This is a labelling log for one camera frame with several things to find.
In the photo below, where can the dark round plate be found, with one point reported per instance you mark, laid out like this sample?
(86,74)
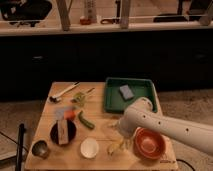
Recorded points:
(71,132)

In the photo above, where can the orange bowl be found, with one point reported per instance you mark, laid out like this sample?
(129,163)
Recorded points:
(148,144)

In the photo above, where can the grey sponge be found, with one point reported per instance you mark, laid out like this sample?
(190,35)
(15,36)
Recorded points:
(126,92)

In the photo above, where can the orange carrot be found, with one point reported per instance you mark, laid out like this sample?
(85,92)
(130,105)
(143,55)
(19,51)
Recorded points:
(69,114)

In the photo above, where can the white handled spatula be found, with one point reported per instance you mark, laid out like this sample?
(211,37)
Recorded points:
(56,97)

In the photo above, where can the wooden frame shelf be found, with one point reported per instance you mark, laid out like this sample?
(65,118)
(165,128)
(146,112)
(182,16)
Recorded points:
(44,17)

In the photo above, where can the green cucumber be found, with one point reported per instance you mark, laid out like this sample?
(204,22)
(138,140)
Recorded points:
(85,122)

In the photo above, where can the white bowl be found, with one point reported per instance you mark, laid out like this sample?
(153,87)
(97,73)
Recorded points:
(89,148)

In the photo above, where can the small metal cup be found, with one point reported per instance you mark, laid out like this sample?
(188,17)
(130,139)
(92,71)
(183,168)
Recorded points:
(41,149)

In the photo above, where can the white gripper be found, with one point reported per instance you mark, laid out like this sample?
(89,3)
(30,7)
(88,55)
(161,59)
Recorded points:
(125,127)

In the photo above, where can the grey cloth piece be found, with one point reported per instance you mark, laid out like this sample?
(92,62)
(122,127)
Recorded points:
(59,112)

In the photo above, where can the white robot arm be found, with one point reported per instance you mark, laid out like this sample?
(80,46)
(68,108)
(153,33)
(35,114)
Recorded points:
(140,114)

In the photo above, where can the green tray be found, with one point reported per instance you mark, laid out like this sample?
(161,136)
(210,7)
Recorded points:
(114,102)

